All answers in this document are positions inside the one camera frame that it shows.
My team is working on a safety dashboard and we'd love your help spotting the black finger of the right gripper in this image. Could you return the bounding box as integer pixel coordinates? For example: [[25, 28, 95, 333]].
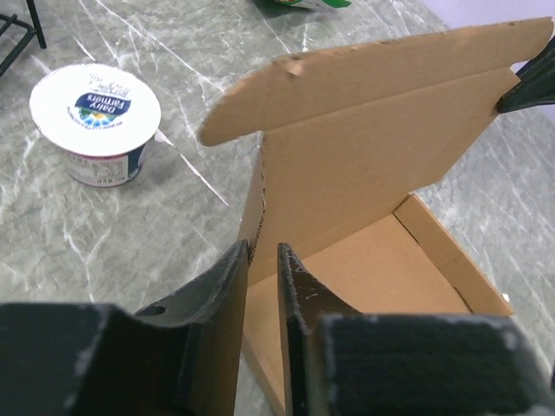
[[496, 41, 555, 114]]

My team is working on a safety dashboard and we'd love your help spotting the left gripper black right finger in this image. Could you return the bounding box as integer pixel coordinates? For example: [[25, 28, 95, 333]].
[[277, 244, 554, 415]]

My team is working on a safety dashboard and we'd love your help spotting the black wire rack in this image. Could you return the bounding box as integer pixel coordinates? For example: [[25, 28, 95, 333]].
[[0, 0, 48, 78]]

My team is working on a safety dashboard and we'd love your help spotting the brown cardboard box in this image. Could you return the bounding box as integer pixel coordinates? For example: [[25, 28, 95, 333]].
[[199, 17, 553, 415]]

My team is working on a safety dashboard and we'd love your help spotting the green Chuba chips bag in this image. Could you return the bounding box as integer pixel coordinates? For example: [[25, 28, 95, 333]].
[[252, 0, 352, 12]]

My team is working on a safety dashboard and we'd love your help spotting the small white yogurt cup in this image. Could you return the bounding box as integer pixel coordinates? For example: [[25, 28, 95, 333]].
[[29, 63, 161, 188]]

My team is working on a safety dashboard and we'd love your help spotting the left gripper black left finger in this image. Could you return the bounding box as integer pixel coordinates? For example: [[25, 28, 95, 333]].
[[1, 241, 248, 415]]

